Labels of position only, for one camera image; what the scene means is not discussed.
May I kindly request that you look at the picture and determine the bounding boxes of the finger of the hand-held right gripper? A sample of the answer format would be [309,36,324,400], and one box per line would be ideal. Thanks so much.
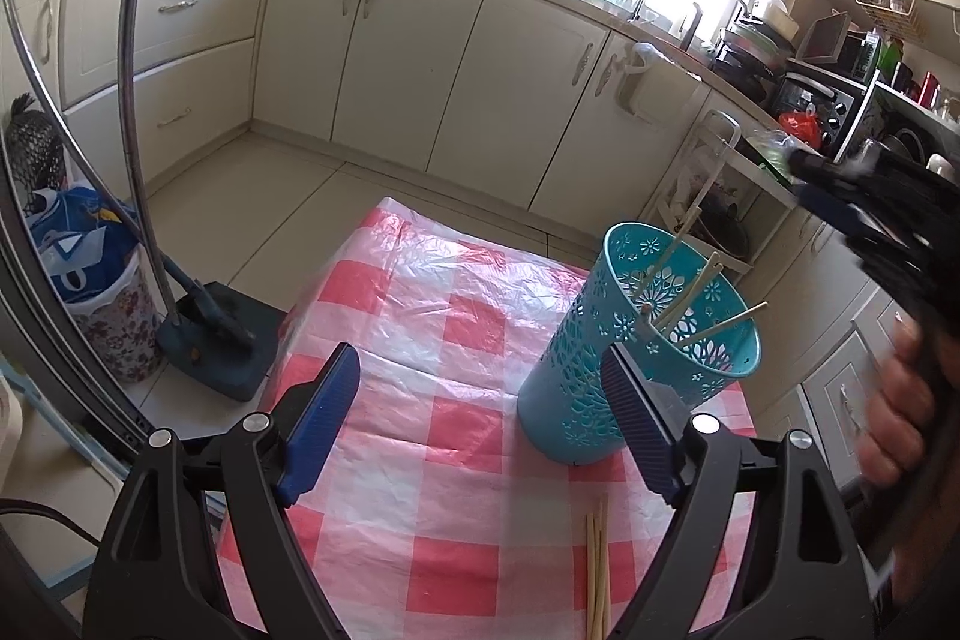
[799,184,931,259]
[789,149,960,214]

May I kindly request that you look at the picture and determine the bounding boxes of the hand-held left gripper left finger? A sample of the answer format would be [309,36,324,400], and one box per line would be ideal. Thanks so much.
[82,344,362,640]

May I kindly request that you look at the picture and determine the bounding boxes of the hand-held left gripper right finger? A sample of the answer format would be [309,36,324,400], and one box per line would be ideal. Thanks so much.
[600,344,875,640]

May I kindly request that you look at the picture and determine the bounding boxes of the teal perforated plastic basket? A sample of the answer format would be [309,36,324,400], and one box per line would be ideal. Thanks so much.
[517,221,763,468]

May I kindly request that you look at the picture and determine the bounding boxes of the bundle of wooden chopsticks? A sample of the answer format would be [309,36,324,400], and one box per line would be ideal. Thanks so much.
[584,493,611,640]

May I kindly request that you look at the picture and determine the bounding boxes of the person's right hand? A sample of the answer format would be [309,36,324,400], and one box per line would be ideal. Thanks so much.
[859,319,932,488]

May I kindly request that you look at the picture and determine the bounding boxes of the red plastic bag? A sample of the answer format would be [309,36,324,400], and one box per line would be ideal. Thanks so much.
[778,110,823,151]

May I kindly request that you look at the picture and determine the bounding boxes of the black toaster oven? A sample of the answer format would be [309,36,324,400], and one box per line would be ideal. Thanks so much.
[768,71,876,163]

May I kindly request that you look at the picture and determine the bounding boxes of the white countertop shelf rack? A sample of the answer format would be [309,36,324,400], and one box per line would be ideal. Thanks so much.
[868,76,960,180]

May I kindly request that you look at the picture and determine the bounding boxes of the white trolley cart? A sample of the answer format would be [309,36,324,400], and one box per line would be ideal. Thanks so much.
[651,110,805,283]

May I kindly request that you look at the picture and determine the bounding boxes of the red checked plastic tablecloth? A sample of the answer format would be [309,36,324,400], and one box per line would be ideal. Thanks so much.
[214,195,760,640]

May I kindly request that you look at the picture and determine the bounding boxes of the cream drawer cabinet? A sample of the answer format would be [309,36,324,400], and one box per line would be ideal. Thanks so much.
[750,201,927,487]

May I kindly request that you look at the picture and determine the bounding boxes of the blue flat mop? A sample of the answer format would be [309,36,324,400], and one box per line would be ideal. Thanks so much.
[118,0,283,403]

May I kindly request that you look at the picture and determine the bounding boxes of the dish rack with dishes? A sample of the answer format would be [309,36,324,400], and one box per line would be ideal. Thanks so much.
[715,0,797,88]

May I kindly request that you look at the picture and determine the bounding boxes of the white hanging waste bin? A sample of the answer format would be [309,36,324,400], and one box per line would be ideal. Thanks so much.
[616,41,677,121]

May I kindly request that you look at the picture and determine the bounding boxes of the floral waste bin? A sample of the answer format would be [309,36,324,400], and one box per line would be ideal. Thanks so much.
[64,250,164,384]

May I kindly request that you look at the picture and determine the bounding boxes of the blue plastic bag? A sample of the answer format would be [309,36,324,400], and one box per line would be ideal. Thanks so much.
[28,186,143,305]

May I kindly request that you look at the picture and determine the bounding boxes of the cream base cabinets under sink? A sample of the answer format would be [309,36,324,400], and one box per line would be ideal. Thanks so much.
[250,0,722,238]

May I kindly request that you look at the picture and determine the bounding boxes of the cream base cabinets under stove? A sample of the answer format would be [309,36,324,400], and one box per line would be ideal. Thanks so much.
[0,0,275,195]

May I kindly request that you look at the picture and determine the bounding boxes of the white wire hanging basket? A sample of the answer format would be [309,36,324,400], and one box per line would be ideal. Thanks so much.
[854,0,932,42]

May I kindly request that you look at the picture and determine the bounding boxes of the black power cable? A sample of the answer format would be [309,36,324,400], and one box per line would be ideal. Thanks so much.
[0,500,103,549]

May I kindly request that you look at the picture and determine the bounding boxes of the metal sliding door frame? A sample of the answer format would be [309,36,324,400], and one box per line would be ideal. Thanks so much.
[0,0,155,447]

